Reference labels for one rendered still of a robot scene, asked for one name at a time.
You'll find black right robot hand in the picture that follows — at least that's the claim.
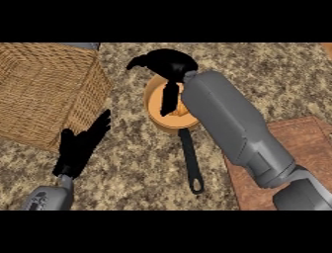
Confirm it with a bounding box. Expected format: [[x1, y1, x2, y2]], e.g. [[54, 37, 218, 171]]
[[125, 48, 199, 118]]

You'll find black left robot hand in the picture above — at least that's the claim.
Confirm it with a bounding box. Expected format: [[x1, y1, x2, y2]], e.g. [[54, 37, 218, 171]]
[[51, 109, 113, 180]]

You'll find brown wooden cutting board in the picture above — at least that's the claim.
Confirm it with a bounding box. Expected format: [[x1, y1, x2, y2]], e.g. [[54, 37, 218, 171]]
[[223, 115, 332, 211]]

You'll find woven wicker basket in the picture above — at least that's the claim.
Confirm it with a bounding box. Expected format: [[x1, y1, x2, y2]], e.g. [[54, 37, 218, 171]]
[[0, 42, 115, 153]]

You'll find grey appliance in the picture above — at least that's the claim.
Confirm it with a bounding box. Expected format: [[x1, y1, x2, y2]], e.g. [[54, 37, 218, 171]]
[[59, 42, 101, 51]]

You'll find orange pot with black handle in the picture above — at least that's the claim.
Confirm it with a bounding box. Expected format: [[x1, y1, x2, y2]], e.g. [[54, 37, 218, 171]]
[[141, 74, 205, 195]]

